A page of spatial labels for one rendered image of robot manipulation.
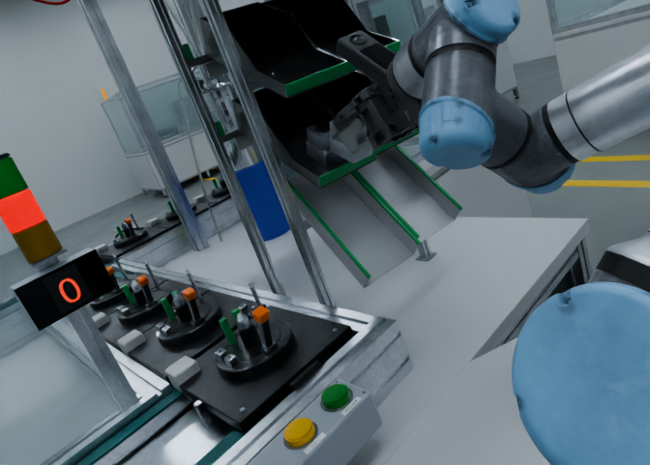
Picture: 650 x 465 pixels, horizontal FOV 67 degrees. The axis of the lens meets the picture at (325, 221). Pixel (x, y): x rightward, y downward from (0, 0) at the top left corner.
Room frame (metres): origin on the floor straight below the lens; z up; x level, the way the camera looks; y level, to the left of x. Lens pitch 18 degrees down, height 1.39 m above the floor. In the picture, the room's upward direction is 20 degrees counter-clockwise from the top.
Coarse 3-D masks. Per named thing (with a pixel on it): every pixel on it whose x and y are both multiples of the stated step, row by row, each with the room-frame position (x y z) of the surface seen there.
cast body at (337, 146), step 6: (330, 126) 0.82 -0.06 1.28; (366, 126) 0.80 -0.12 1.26; (360, 132) 0.80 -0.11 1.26; (366, 132) 0.81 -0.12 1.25; (330, 138) 0.83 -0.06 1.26; (336, 138) 0.81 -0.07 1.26; (360, 138) 0.80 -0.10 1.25; (366, 138) 0.80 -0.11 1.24; (330, 144) 0.84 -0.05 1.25; (336, 144) 0.82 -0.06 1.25; (342, 144) 0.80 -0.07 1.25; (360, 144) 0.79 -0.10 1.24; (366, 144) 0.80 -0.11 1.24; (336, 150) 0.83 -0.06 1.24; (342, 150) 0.81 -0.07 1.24; (348, 150) 0.79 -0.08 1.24; (360, 150) 0.79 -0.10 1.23; (366, 150) 0.80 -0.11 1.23; (342, 156) 0.81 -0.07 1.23; (348, 156) 0.80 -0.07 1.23; (354, 156) 0.79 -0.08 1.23; (360, 156) 0.79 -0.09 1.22; (366, 156) 0.80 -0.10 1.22; (354, 162) 0.79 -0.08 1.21
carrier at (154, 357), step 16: (176, 304) 0.94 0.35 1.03; (208, 304) 0.99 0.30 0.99; (224, 304) 1.00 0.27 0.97; (240, 304) 0.97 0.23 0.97; (176, 320) 0.96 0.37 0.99; (192, 320) 0.91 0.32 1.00; (208, 320) 0.91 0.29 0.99; (128, 336) 0.97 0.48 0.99; (144, 336) 0.99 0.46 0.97; (160, 336) 0.91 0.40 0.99; (176, 336) 0.88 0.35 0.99; (192, 336) 0.88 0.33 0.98; (208, 336) 0.87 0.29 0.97; (224, 336) 0.86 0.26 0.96; (128, 352) 0.94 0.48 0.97; (144, 352) 0.91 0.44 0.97; (160, 352) 0.88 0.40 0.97; (176, 352) 0.86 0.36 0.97; (192, 352) 0.83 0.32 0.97; (160, 368) 0.82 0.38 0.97
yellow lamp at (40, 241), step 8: (40, 224) 0.72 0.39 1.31; (48, 224) 0.73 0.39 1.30; (16, 232) 0.71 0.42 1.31; (24, 232) 0.70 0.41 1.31; (32, 232) 0.71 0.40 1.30; (40, 232) 0.71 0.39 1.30; (48, 232) 0.72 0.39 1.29; (16, 240) 0.71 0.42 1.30; (24, 240) 0.70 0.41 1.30; (32, 240) 0.70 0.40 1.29; (40, 240) 0.71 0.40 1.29; (48, 240) 0.72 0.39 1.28; (56, 240) 0.73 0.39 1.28; (24, 248) 0.70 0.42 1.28; (32, 248) 0.70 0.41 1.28; (40, 248) 0.70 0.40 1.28; (48, 248) 0.71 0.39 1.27; (56, 248) 0.72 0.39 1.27; (24, 256) 0.71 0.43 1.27; (32, 256) 0.70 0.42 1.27; (40, 256) 0.70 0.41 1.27; (48, 256) 0.71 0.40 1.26
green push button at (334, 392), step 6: (336, 384) 0.59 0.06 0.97; (342, 384) 0.58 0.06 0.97; (330, 390) 0.58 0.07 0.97; (336, 390) 0.57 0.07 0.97; (342, 390) 0.57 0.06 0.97; (348, 390) 0.57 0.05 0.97; (324, 396) 0.57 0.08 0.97; (330, 396) 0.56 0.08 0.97; (336, 396) 0.56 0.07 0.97; (342, 396) 0.55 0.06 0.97; (348, 396) 0.56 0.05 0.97; (324, 402) 0.56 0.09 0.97; (330, 402) 0.55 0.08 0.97; (336, 402) 0.55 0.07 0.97; (342, 402) 0.55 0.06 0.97; (330, 408) 0.55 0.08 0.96; (336, 408) 0.55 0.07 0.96
